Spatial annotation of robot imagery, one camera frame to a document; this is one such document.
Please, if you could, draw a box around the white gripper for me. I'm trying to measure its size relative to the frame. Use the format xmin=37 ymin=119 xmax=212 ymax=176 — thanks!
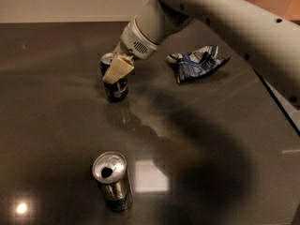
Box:
xmin=103 ymin=15 xmax=159 ymax=84

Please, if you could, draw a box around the silver green can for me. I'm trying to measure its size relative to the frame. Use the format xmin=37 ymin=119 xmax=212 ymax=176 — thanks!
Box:
xmin=92 ymin=151 xmax=133 ymax=212

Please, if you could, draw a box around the crumpled blue white chip bag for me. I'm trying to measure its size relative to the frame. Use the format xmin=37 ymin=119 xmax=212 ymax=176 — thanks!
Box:
xmin=167 ymin=45 xmax=231 ymax=83

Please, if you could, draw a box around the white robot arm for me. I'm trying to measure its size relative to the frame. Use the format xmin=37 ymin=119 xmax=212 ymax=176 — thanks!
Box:
xmin=103 ymin=0 xmax=300 ymax=108

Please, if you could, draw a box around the blue pepsi can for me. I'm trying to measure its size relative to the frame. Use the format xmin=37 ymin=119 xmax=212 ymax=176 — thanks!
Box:
xmin=99 ymin=52 xmax=128 ymax=102

